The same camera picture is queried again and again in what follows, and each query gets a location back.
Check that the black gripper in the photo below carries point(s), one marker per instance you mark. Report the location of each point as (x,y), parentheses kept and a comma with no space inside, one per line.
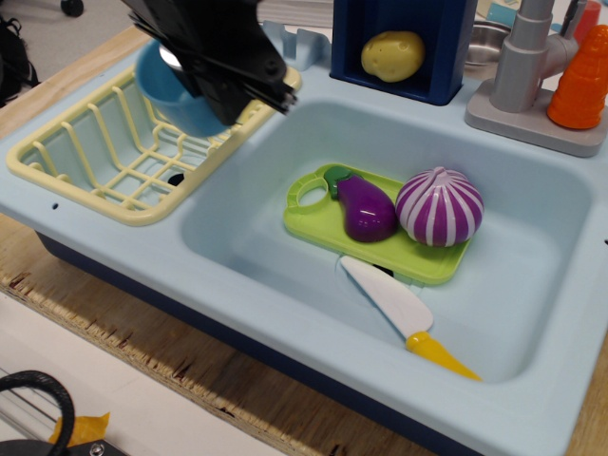
(222,50)

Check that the blue plastic cup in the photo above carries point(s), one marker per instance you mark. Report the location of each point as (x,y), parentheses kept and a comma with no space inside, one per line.
(159,84)

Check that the yellow plastic drying rack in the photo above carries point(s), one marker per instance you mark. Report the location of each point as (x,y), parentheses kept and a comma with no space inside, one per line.
(116,154)

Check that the light blue toy sink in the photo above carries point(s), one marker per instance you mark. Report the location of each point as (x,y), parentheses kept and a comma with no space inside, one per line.
(527,308)

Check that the light blue plate holder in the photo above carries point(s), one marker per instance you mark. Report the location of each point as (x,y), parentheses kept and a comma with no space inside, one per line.
(300,49)

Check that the green plastic cutting board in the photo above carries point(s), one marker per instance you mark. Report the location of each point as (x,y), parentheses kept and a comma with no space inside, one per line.
(313,215)

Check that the yellow toy potato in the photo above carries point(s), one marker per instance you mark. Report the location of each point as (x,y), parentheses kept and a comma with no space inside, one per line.
(393,56)

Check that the black bag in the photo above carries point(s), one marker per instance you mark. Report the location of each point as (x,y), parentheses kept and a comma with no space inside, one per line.
(17,71)

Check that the purple toy eggplant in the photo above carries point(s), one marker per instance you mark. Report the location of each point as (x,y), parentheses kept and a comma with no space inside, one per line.
(369,213)

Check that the dark blue plastic box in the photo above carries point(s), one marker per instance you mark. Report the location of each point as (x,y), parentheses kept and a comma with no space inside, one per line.
(444,26)

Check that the purple striped toy onion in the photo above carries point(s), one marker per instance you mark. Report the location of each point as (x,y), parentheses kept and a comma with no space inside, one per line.
(440,208)

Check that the metal bowl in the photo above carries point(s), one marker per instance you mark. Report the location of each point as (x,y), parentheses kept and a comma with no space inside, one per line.
(486,43)

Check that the grey toy faucet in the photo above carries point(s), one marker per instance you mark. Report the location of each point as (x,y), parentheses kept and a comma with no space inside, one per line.
(514,104)

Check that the yellow tape piece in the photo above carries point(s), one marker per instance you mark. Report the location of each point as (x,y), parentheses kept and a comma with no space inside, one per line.
(87,429)

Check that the orange toy carrot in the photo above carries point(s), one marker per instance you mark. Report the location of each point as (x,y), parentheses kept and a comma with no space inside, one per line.
(579,100)

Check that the white toy knife yellow handle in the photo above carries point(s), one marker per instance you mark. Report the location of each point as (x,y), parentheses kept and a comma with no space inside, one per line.
(405,312)

